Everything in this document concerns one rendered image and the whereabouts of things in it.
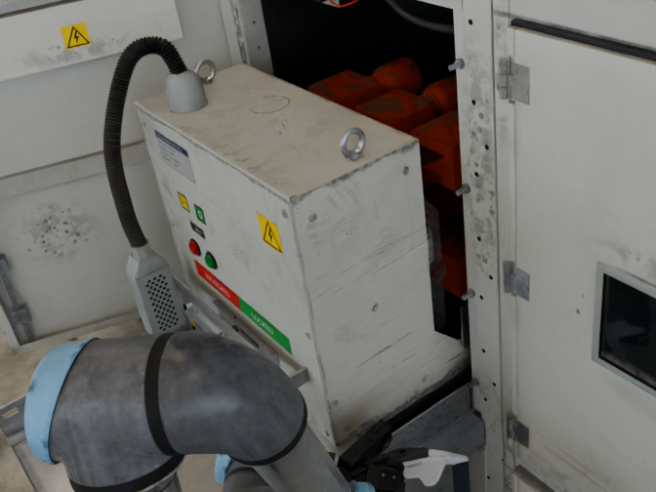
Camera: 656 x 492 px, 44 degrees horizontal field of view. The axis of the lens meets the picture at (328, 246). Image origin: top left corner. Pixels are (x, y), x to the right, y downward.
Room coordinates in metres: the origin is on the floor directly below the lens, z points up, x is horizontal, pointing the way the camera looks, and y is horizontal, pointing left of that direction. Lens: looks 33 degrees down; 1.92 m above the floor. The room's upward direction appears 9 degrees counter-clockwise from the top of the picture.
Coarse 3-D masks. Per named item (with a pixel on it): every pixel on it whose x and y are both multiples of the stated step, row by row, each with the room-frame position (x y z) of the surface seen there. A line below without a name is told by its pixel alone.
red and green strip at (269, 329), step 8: (200, 272) 1.26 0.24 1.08; (208, 272) 1.22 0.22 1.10; (208, 280) 1.23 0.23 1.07; (216, 280) 1.20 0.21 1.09; (216, 288) 1.21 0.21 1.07; (224, 288) 1.18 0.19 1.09; (232, 296) 1.15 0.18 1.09; (240, 304) 1.13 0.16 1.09; (248, 312) 1.11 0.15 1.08; (256, 312) 1.08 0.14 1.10; (256, 320) 1.09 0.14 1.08; (264, 320) 1.06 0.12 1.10; (264, 328) 1.07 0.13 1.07; (272, 328) 1.04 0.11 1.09; (272, 336) 1.04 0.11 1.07; (280, 336) 1.02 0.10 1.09; (280, 344) 1.02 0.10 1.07; (288, 344) 1.00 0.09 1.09
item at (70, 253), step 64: (0, 0) 1.46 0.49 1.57; (64, 0) 1.50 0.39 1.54; (128, 0) 1.51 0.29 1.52; (192, 0) 1.56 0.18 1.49; (0, 64) 1.45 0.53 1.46; (64, 64) 1.48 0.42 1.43; (192, 64) 1.56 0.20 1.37; (0, 128) 1.47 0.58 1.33; (64, 128) 1.49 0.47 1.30; (128, 128) 1.52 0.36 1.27; (0, 192) 1.44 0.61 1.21; (64, 192) 1.49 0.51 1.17; (0, 256) 1.44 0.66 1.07; (64, 256) 1.48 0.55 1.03; (128, 256) 1.50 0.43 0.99; (0, 320) 1.41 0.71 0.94; (64, 320) 1.46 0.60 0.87; (128, 320) 1.47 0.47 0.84
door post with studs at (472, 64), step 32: (480, 0) 0.98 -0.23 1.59; (480, 32) 0.98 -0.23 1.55; (480, 64) 0.98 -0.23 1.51; (480, 96) 0.99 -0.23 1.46; (480, 128) 0.99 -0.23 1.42; (480, 160) 0.99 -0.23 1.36; (480, 192) 0.99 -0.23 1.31; (480, 224) 0.99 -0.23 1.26; (480, 256) 1.00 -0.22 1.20; (480, 288) 1.00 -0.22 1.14; (480, 320) 1.00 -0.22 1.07; (480, 352) 1.00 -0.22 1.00; (480, 384) 1.01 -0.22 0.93
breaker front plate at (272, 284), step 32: (160, 128) 1.26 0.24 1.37; (160, 160) 1.30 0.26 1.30; (192, 160) 1.17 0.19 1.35; (160, 192) 1.34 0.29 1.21; (192, 192) 1.20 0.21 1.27; (224, 192) 1.09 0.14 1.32; (256, 192) 1.00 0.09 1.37; (224, 224) 1.12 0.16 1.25; (256, 224) 1.02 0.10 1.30; (288, 224) 0.93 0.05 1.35; (192, 256) 1.27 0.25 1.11; (224, 256) 1.15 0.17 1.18; (256, 256) 1.04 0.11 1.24; (288, 256) 0.95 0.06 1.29; (192, 288) 1.32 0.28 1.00; (256, 288) 1.06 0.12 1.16; (288, 288) 0.97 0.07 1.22; (288, 320) 0.99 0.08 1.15; (288, 352) 1.01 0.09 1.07; (320, 384) 0.93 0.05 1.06; (320, 416) 0.95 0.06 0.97
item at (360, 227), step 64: (192, 128) 1.20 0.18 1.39; (256, 128) 1.16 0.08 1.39; (320, 128) 1.12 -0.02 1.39; (384, 128) 1.09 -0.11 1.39; (320, 192) 0.95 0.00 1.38; (384, 192) 1.00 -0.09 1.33; (320, 256) 0.94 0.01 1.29; (384, 256) 0.99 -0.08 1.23; (320, 320) 0.93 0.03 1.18; (384, 320) 0.99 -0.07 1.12; (384, 384) 0.98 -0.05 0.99
